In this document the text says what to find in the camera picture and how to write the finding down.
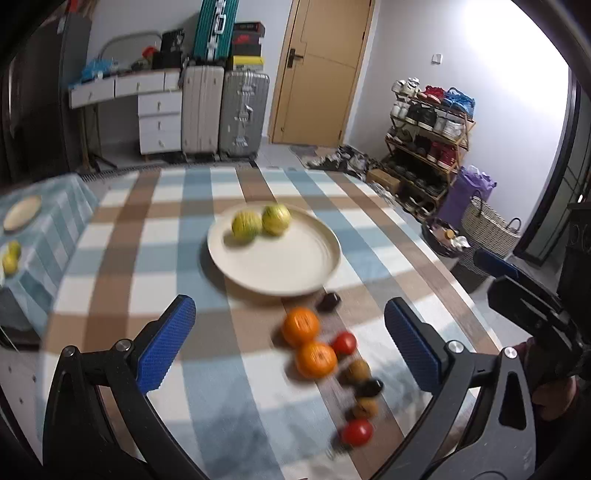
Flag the brown kiwi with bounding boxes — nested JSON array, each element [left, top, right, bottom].
[[352, 397, 380, 420], [342, 358, 372, 385]]

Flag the dark plum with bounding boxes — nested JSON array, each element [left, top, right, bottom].
[[356, 377, 384, 398], [315, 291, 342, 313]]

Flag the red tomato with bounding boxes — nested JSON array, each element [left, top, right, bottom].
[[331, 331, 358, 357], [339, 419, 374, 448]]

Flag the orange tangerine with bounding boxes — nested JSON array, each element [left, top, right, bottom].
[[280, 307, 321, 348], [294, 342, 338, 380]]

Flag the person's hand on other gripper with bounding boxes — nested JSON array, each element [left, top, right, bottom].
[[514, 337, 578, 421]]

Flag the woven basket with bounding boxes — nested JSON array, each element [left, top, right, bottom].
[[462, 191, 522, 258]]

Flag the dark round trash basket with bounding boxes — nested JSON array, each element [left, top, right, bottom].
[[422, 218, 471, 258]]

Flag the purple bag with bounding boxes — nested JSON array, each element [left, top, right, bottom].
[[438, 165, 497, 229]]

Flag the checkered brown blue tablecloth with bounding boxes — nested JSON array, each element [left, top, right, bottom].
[[38, 168, 500, 479]]

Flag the wooden shoe rack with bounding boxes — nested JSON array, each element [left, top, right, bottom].
[[382, 77, 476, 222]]

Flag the yellow-green fruit on side table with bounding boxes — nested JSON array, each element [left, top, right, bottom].
[[2, 253, 19, 277]]

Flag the teal checkered side tablecloth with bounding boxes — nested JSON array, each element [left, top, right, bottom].
[[1, 174, 98, 336]]

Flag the large cream plate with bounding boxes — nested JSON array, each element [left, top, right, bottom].
[[207, 202, 342, 297]]

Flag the smooth yellow-green fruit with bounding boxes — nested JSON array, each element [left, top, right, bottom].
[[262, 204, 291, 236]]

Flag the small cream side plate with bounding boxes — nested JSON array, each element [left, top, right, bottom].
[[2, 195, 42, 233]]

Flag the wrinkled yellow-green fruit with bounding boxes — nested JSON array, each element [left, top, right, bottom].
[[231, 210, 263, 243]]

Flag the wooden door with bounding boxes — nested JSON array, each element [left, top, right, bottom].
[[269, 1, 375, 147]]

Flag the silver grey suitcase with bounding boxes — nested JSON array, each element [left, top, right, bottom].
[[218, 70, 270, 159]]

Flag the stacked shoe boxes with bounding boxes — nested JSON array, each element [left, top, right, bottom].
[[225, 21, 266, 72]]

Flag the white drawer desk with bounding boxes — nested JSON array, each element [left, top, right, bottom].
[[69, 69, 182, 157]]

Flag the beige suitcase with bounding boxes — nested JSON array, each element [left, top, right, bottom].
[[181, 66, 224, 155]]

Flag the teal suitcase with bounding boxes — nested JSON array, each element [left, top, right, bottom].
[[192, 0, 239, 63]]

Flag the black refrigerator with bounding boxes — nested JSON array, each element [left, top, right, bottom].
[[1, 13, 91, 183]]

